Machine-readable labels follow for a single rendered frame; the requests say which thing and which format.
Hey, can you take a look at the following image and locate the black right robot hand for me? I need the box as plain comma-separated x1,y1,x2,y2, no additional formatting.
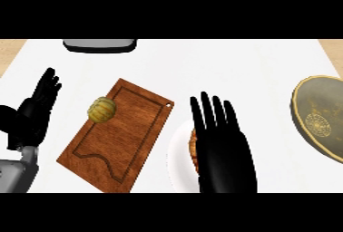
189,91,259,194

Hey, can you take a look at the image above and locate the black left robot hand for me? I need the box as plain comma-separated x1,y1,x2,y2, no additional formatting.
0,67,63,151

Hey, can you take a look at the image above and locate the golden brown croissant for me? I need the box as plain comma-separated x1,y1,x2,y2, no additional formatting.
188,128,201,174

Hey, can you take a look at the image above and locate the white plate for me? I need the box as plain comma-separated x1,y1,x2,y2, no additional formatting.
165,118,201,194

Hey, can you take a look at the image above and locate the olive bowl with gold rim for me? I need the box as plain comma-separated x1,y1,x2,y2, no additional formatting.
290,74,343,165

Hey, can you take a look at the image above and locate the yellow-green ribbed squash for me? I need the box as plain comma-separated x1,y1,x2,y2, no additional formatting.
86,96,118,124

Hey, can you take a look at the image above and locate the brown wooden cutting board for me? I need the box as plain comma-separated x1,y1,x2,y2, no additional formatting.
56,78,176,194

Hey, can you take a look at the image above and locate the grey and black appliance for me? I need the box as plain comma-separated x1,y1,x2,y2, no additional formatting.
62,39,137,54

